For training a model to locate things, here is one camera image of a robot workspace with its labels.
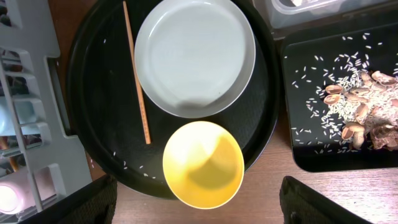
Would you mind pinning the food scraps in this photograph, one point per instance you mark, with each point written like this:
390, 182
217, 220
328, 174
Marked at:
360, 99

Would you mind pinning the clear plastic bin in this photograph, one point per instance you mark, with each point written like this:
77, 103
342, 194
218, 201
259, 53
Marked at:
283, 14

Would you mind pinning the pink plastic cup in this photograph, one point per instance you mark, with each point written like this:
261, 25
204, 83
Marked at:
16, 194

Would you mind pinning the black rectangular tray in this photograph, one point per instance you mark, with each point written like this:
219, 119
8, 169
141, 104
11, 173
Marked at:
311, 124

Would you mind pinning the grey round plate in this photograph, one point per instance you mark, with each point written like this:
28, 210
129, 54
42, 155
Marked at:
194, 58

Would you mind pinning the round black tray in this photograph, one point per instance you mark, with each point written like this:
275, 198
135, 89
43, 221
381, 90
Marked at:
104, 109

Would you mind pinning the yellow bowl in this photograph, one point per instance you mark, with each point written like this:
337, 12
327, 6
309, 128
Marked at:
203, 165

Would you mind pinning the grey dishwasher rack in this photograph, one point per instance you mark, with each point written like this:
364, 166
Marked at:
34, 120

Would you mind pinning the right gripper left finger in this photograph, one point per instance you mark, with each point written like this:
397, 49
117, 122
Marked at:
93, 204

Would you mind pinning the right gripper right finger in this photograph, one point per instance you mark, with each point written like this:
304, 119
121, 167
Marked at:
300, 204

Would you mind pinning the wooden chopstick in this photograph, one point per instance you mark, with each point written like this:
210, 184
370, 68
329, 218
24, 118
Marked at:
140, 96

